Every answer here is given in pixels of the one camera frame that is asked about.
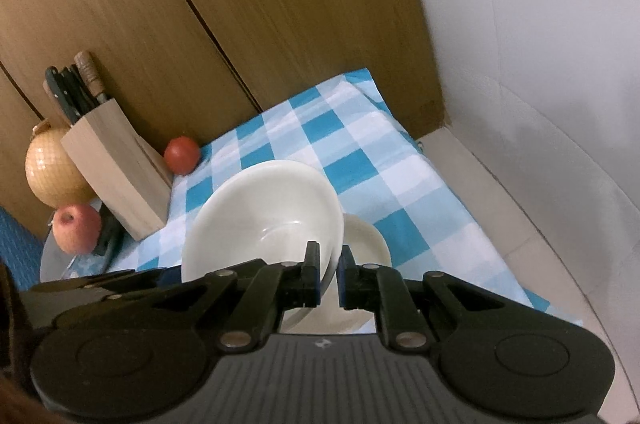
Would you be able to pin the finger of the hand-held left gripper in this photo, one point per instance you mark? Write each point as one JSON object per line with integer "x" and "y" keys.
{"x": 125, "y": 280}

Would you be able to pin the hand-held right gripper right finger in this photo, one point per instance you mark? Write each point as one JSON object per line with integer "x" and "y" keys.
{"x": 343, "y": 279}

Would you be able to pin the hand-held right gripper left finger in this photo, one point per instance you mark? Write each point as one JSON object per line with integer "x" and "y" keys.
{"x": 315, "y": 278}

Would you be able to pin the white ceramic bowl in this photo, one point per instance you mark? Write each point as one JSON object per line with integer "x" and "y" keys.
{"x": 365, "y": 244}
{"x": 260, "y": 224}

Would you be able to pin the blue textured mat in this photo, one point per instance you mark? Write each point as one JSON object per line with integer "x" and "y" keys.
{"x": 20, "y": 249}

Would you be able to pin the red apple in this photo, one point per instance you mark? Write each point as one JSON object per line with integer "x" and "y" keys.
{"x": 77, "y": 229}

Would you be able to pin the wooden knife block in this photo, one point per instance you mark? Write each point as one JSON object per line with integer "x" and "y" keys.
{"x": 117, "y": 169}

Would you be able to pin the blue white chequered tablecloth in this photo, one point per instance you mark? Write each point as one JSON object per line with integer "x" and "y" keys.
{"x": 370, "y": 164}

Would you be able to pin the yellow netted melon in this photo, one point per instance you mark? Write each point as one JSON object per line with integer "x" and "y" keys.
{"x": 52, "y": 164}

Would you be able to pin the red tomato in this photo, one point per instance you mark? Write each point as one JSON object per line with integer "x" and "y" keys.
{"x": 182, "y": 155}

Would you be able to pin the wooden cabinet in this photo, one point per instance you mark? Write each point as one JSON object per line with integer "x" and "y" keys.
{"x": 250, "y": 4}

